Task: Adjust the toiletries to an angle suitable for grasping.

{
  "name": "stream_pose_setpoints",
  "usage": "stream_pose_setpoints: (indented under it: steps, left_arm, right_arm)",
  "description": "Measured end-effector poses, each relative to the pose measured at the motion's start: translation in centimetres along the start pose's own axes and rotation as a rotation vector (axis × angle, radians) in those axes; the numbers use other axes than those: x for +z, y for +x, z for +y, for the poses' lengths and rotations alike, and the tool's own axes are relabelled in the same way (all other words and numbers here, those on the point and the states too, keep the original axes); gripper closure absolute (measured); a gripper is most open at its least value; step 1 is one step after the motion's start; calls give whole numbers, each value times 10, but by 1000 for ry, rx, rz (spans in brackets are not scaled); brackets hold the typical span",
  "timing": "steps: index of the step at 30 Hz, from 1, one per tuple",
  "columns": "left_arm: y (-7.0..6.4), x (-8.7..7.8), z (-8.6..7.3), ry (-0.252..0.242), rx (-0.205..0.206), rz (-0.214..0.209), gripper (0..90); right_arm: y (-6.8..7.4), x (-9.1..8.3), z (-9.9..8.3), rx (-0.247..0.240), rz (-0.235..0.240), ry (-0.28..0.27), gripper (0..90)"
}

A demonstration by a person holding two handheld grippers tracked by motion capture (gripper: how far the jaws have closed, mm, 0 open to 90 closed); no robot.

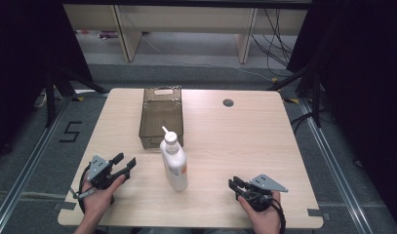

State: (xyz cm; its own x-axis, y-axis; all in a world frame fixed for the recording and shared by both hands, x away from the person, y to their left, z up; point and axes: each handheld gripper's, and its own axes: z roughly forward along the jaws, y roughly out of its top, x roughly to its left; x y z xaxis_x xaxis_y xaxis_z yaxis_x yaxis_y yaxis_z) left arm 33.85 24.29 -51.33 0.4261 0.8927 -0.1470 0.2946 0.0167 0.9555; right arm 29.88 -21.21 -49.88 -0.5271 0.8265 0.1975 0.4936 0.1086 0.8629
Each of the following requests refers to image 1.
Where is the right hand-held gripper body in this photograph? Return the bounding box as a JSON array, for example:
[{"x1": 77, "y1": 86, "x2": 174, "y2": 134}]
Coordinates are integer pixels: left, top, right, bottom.
[{"x1": 237, "y1": 174, "x2": 289, "y2": 213}]

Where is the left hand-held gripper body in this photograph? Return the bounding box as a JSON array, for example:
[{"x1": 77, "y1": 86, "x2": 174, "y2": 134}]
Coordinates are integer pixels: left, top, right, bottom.
[{"x1": 86, "y1": 154, "x2": 128, "y2": 191}]

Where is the white pump bottle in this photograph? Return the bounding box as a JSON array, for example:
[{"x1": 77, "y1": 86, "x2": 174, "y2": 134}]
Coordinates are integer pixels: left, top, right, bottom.
[{"x1": 159, "y1": 125, "x2": 189, "y2": 193}]

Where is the brown translucent plastic basket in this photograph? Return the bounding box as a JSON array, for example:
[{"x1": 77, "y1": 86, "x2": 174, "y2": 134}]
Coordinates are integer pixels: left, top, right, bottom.
[{"x1": 138, "y1": 85, "x2": 184, "y2": 150}]

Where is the person's left hand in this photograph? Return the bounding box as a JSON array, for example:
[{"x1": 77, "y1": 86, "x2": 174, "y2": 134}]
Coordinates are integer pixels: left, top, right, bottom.
[{"x1": 80, "y1": 174, "x2": 127, "y2": 224}]

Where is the person's right hand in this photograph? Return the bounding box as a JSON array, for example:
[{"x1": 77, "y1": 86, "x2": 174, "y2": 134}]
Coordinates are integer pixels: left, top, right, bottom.
[{"x1": 237, "y1": 190, "x2": 282, "y2": 234}]

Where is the grey tape patch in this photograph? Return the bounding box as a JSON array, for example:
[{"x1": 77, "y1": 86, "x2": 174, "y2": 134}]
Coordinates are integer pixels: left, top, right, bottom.
[{"x1": 306, "y1": 208, "x2": 332, "y2": 222}]

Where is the black metal stand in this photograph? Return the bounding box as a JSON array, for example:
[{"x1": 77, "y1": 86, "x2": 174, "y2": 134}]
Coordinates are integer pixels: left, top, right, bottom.
[
  {"x1": 44, "y1": 63, "x2": 110, "y2": 129},
  {"x1": 266, "y1": 63, "x2": 325, "y2": 129}
]

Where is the dark curtain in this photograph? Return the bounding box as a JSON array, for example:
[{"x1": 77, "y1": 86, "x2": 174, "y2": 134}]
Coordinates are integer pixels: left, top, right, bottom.
[
  {"x1": 0, "y1": 0, "x2": 95, "y2": 164},
  {"x1": 286, "y1": 0, "x2": 397, "y2": 225}
]

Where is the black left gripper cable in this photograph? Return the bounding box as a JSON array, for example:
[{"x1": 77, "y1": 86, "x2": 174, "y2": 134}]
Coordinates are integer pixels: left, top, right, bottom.
[{"x1": 77, "y1": 163, "x2": 92, "y2": 215}]

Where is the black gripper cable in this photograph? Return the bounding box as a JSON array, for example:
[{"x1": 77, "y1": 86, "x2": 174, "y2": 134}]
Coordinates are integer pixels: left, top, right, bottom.
[
  {"x1": 77, "y1": 163, "x2": 92, "y2": 215},
  {"x1": 267, "y1": 196, "x2": 288, "y2": 234}
]

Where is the grey cable plug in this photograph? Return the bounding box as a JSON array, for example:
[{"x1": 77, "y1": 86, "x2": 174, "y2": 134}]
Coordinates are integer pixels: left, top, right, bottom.
[{"x1": 68, "y1": 186, "x2": 97, "y2": 201}]

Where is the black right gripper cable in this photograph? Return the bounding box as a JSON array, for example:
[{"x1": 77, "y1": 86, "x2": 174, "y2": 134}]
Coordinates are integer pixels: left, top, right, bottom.
[{"x1": 267, "y1": 196, "x2": 288, "y2": 234}]

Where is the aluminium floor rail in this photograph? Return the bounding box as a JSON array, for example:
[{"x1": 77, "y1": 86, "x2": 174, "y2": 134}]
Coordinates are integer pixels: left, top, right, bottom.
[
  {"x1": 298, "y1": 97, "x2": 375, "y2": 234},
  {"x1": 0, "y1": 96, "x2": 73, "y2": 234}
]

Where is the bundle of black cables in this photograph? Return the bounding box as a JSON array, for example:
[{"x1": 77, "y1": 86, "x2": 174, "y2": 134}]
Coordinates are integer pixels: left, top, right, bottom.
[{"x1": 250, "y1": 8, "x2": 296, "y2": 78}]

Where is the white desk frame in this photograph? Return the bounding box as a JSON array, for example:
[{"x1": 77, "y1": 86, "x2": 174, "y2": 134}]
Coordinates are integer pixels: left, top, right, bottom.
[{"x1": 62, "y1": 4, "x2": 309, "y2": 65}]

